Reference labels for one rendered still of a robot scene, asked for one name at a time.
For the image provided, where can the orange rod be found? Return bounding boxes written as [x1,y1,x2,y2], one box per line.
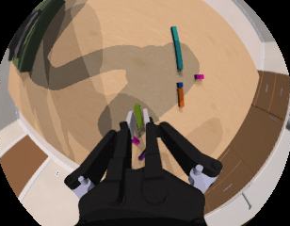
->
[177,88,185,107]

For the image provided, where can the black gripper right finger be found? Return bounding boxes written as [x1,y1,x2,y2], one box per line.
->
[143,108,222,206]

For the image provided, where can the dark purple rod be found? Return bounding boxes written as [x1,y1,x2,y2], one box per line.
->
[138,149,146,161]

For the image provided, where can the turquoise rod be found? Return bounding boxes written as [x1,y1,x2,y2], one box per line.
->
[170,26,184,69]

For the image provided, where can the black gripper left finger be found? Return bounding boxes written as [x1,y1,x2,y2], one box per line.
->
[64,111,135,207]

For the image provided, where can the small magenta block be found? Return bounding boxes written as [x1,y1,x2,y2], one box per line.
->
[194,74,204,79]
[132,136,140,145]

